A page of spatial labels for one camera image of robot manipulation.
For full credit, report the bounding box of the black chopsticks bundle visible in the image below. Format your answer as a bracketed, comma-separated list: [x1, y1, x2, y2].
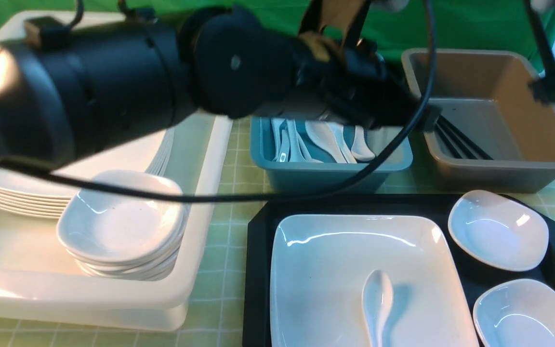
[435, 116, 493, 160]

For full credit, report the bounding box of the stack of white small bowls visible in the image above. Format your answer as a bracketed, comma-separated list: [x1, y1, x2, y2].
[56, 189, 190, 281]

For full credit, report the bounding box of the black camera cable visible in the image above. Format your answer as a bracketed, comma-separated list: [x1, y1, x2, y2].
[0, 0, 438, 203]

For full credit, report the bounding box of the large white plastic tub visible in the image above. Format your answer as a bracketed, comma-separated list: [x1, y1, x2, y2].
[0, 22, 232, 332]

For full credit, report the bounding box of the white spoons pile in bin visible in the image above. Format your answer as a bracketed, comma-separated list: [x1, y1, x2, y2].
[270, 118, 376, 164]

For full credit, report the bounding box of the black serving tray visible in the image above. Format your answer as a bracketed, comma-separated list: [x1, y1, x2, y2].
[242, 194, 555, 347]

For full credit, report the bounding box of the white ceramic soup spoon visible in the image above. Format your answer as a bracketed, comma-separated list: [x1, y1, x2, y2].
[361, 269, 394, 347]

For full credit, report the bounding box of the stack of white square plates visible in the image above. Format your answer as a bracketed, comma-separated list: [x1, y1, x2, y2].
[0, 130, 174, 203]

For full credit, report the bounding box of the green backdrop cloth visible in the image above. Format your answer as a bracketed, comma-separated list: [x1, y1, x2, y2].
[0, 0, 543, 72]

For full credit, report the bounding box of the white small bowl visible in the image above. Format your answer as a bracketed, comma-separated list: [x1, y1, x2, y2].
[448, 190, 549, 272]
[472, 279, 555, 347]

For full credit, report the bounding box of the large white square rice plate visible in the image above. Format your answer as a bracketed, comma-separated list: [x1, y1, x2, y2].
[269, 214, 479, 347]

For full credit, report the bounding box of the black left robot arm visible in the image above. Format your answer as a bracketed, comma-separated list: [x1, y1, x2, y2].
[0, 0, 440, 172]

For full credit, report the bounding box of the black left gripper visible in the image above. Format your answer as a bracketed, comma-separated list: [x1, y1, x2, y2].
[277, 34, 441, 131]

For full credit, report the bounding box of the teal plastic bin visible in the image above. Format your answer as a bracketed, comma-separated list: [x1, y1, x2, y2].
[250, 117, 413, 194]

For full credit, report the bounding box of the brown plastic bin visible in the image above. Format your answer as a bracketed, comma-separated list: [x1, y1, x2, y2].
[423, 49, 555, 193]

